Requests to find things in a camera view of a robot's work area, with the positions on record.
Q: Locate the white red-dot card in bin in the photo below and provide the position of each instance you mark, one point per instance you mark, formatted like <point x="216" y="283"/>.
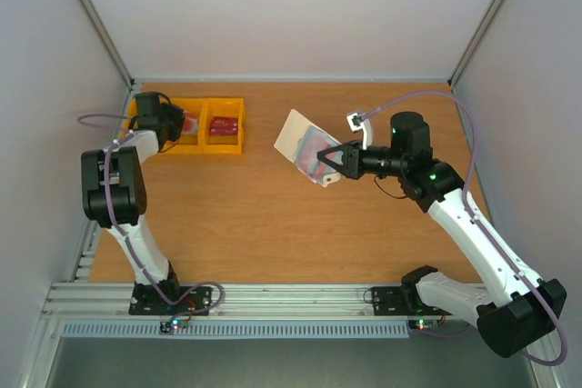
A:
<point x="190" y="125"/>

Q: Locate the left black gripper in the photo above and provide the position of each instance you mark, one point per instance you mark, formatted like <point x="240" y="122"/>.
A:
<point x="180" y="114"/>

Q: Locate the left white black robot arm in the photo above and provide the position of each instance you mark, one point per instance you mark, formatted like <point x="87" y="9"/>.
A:
<point x="114" y="190"/>

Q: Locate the small circuit board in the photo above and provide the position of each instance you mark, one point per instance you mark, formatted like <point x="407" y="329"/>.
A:
<point x="172" y="326"/>
<point x="423" y="324"/>

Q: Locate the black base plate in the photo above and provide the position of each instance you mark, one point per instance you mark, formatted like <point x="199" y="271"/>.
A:
<point x="145" y="300"/>
<point x="389" y="301"/>

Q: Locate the right small circuit board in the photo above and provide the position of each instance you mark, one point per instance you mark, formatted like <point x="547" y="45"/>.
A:
<point x="423" y="324"/>

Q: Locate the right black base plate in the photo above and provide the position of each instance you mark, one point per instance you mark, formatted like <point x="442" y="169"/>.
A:
<point x="389" y="301"/>

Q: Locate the grey slotted cable duct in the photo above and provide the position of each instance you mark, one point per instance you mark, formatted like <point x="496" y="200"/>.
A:
<point x="239" y="330"/>

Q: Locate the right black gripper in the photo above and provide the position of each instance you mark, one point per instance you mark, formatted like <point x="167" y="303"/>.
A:
<point x="353" y="161"/>

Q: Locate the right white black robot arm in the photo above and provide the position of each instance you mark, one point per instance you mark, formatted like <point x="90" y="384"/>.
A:
<point x="517" y="306"/>

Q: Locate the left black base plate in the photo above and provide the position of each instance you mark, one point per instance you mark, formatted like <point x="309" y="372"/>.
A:
<point x="145" y="300"/>

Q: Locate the left small circuit board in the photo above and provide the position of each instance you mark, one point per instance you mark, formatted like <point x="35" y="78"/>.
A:
<point x="172" y="326"/>

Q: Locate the red card in bin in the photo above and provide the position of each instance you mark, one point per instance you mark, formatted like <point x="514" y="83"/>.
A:
<point x="223" y="126"/>

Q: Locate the yellow three-compartment bin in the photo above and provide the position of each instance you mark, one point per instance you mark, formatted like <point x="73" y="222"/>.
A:
<point x="205" y="109"/>

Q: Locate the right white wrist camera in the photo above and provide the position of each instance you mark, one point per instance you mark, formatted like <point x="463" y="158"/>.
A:
<point x="358" y="121"/>

